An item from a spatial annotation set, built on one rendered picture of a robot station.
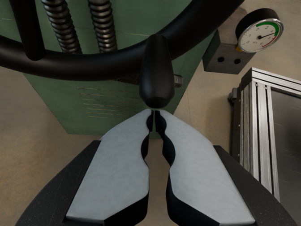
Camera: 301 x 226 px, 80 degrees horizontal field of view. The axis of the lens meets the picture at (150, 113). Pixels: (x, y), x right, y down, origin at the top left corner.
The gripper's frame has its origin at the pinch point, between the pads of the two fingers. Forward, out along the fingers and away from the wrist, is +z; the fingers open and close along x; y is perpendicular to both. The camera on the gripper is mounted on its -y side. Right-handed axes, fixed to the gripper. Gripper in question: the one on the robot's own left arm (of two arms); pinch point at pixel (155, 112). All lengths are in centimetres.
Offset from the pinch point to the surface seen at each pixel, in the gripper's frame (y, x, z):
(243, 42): -1.8, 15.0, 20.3
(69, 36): -2.5, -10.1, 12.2
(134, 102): 20.8, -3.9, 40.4
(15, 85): 34, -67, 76
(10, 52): -1.9, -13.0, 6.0
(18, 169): 56, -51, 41
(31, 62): -1.0, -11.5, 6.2
